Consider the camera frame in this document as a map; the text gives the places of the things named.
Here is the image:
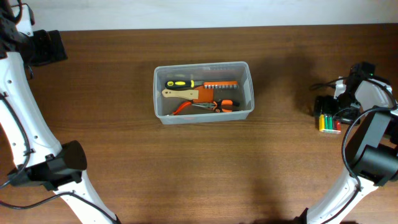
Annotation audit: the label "clear case coloured screwdrivers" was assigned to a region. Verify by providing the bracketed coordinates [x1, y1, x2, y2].
[318, 114, 341, 134]

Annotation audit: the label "orange-black long-nose pliers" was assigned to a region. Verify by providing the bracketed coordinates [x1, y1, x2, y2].
[192, 100, 240, 113]

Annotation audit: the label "orange perforated bit holder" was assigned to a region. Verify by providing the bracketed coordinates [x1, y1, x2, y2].
[203, 81, 239, 89]

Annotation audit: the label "file with black-yellow handle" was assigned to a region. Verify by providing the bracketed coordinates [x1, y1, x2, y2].
[165, 80, 205, 90]

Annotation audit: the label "small red-handled cutters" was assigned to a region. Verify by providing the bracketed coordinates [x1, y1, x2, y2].
[167, 101, 192, 116]

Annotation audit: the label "orange scraper wooden handle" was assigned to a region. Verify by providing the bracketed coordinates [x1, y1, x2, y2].
[162, 86, 214, 103]

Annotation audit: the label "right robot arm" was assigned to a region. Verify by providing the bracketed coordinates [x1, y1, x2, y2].
[294, 62, 397, 224]

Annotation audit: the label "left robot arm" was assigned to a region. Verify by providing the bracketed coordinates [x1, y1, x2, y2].
[1, 1, 120, 223]

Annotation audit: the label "clear plastic container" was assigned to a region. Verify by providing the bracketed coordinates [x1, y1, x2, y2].
[153, 62, 254, 124]

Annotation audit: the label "left black cable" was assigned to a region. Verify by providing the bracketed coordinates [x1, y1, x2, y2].
[0, 90, 121, 224]

